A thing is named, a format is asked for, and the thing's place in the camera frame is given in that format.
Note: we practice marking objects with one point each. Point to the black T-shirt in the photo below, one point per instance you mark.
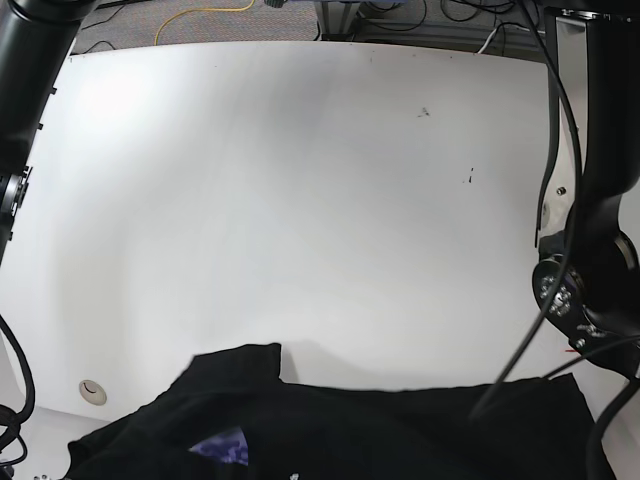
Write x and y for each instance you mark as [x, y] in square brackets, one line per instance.
[230, 416]

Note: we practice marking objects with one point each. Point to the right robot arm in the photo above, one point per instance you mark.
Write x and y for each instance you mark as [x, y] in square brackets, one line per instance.
[36, 38]

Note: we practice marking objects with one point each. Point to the left table cable grommet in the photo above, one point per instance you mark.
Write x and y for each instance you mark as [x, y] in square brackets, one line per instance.
[92, 393]

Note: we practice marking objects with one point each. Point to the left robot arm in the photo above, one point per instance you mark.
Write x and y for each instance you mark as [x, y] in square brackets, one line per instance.
[586, 282]

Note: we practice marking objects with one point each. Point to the aluminium frame post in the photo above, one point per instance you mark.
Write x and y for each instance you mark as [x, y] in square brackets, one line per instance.
[336, 19]

